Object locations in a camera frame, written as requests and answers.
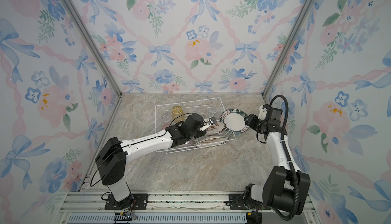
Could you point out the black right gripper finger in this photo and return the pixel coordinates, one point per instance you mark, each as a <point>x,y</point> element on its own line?
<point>251,118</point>
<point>253,127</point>

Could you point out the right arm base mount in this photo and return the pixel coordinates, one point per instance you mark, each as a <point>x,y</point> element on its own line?
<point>250,200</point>

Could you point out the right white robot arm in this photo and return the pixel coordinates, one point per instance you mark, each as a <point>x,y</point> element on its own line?
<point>286,187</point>

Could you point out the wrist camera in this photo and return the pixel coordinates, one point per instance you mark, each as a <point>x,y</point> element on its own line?
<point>209,124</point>
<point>263,111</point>

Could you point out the white wire dish rack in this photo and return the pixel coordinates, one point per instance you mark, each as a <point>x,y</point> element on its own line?
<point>211,107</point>

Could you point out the left aluminium corner post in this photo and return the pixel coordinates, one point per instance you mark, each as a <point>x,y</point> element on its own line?
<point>87,38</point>

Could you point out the plate in rack front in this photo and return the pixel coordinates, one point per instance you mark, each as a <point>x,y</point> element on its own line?
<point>212,141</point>

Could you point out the aluminium corner post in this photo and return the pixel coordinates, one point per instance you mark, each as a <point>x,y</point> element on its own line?
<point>296,28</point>
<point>87,38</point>

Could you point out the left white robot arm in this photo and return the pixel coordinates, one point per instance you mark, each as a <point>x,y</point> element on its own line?
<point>112,159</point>

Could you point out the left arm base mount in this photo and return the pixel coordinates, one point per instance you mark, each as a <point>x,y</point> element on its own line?
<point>125,200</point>

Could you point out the green banded rim plate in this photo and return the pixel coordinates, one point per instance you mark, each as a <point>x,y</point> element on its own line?
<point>234,120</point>

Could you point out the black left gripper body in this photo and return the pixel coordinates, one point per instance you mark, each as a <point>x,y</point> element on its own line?
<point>201,127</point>

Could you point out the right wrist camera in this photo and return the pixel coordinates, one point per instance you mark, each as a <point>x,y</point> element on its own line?
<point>263,111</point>

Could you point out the right aluminium corner post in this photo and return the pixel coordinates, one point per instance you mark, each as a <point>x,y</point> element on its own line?
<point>296,28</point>

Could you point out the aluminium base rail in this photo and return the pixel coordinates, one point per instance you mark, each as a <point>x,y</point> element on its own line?
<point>163,207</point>

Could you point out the yellow glass cup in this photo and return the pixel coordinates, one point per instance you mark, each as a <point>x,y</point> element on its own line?
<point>177,114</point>

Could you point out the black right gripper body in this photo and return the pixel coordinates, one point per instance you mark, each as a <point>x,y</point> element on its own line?
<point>252,121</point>

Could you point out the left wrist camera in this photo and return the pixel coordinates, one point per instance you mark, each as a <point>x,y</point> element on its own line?
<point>209,124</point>

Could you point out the clear glass cup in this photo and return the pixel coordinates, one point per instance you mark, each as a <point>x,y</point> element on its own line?
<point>166,117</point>

